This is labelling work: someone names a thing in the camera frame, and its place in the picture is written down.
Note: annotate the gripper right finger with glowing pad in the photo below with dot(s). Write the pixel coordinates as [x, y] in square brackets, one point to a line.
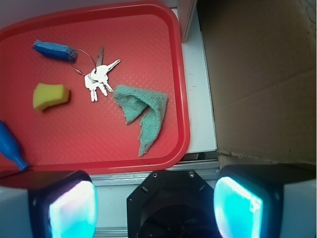
[266, 201]

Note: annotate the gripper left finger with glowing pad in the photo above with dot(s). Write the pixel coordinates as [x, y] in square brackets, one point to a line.
[47, 204]

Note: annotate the yellow sponge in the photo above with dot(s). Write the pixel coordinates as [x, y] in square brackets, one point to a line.
[48, 95]

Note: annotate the blue plastic bottle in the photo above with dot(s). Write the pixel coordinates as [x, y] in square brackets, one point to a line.
[9, 147]

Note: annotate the red plastic tray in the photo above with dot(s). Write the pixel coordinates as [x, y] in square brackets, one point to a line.
[85, 135]

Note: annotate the green woven cloth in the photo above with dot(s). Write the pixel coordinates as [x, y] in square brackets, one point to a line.
[133, 101]

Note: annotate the silver key bunch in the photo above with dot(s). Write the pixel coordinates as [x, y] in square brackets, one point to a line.
[98, 78]

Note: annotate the brown cardboard box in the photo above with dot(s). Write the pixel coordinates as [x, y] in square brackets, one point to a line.
[262, 64]

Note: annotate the blue foam key float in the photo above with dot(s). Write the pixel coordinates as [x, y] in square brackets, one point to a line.
[55, 51]

